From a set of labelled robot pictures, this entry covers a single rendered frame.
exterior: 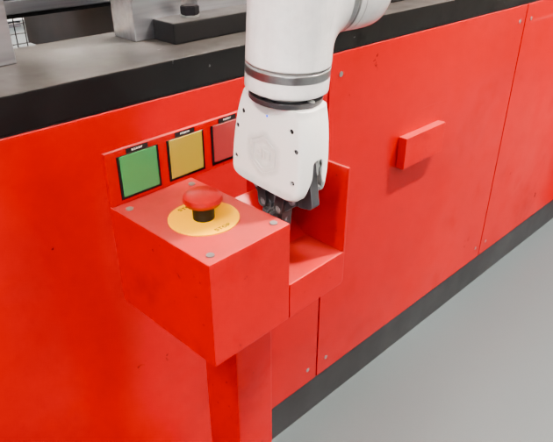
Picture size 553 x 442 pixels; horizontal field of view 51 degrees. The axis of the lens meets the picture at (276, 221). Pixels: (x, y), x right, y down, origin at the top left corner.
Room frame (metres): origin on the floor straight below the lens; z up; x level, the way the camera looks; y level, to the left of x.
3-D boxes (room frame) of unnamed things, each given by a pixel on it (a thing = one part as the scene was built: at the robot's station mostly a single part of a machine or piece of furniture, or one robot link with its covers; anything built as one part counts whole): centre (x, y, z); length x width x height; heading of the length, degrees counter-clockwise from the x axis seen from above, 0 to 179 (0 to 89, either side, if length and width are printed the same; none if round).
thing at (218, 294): (0.55, 0.05, 0.75); 0.20 x 0.16 x 0.18; 136
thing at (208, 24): (0.97, 0.06, 0.89); 0.30 x 0.05 x 0.03; 134
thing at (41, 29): (1.29, 0.37, 0.81); 0.64 x 0.08 x 0.14; 44
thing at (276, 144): (0.57, -0.01, 0.85); 0.10 x 0.07 x 0.11; 46
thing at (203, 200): (0.51, 0.07, 0.79); 0.04 x 0.04 x 0.04
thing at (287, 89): (0.57, -0.01, 0.91); 0.09 x 0.08 x 0.03; 46
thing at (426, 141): (1.19, -0.32, 0.59); 0.15 x 0.02 x 0.07; 134
